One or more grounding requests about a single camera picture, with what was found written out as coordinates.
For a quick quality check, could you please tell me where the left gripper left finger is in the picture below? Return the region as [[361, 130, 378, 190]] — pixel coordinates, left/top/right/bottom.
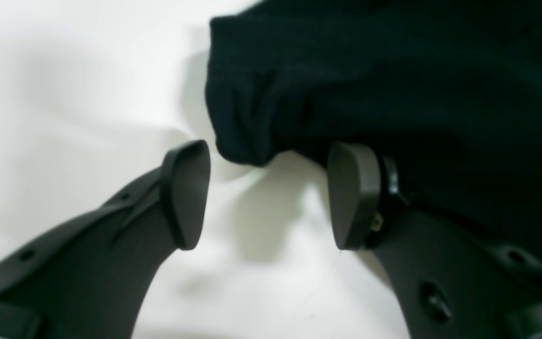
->
[[0, 140, 211, 339]]

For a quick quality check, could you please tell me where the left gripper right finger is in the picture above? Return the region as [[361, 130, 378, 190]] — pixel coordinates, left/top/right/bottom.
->
[[327, 142, 542, 339]]

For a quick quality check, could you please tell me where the black graphic t-shirt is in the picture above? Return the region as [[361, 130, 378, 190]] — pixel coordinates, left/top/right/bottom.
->
[[205, 0, 542, 261]]

